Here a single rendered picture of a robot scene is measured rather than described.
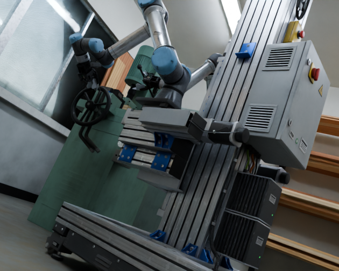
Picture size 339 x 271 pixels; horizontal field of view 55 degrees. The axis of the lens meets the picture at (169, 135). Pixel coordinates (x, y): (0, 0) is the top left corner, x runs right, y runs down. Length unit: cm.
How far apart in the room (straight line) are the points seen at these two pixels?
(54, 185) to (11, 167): 125
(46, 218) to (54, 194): 16
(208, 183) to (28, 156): 245
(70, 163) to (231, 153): 121
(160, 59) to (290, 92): 58
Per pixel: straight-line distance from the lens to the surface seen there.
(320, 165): 393
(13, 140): 345
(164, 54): 154
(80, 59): 199
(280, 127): 137
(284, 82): 148
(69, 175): 227
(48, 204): 231
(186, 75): 166
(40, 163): 372
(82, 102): 247
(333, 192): 426
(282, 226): 419
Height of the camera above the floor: 30
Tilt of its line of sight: 14 degrees up
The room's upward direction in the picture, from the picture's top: 22 degrees clockwise
